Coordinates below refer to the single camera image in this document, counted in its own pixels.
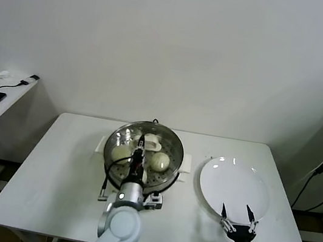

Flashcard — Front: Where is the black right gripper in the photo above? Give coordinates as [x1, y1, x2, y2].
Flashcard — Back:
[215, 200, 265, 242]

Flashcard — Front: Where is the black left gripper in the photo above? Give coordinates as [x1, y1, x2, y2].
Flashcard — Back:
[127, 133, 150, 184]

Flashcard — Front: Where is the glass lid with white handle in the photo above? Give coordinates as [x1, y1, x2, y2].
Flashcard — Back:
[99, 115, 189, 192]

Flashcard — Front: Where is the stainless steel steamer basket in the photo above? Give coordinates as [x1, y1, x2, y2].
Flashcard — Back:
[90, 114, 199, 200]

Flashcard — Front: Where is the white round plate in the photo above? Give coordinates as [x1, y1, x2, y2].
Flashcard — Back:
[194, 152, 277, 229]

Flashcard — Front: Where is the small white object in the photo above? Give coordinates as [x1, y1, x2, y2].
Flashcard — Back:
[0, 69, 15, 81]

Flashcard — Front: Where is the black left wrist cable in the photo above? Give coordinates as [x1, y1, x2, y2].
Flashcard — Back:
[97, 153, 134, 206]

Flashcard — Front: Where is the black charger cable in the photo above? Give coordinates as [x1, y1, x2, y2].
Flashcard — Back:
[0, 69, 40, 98]

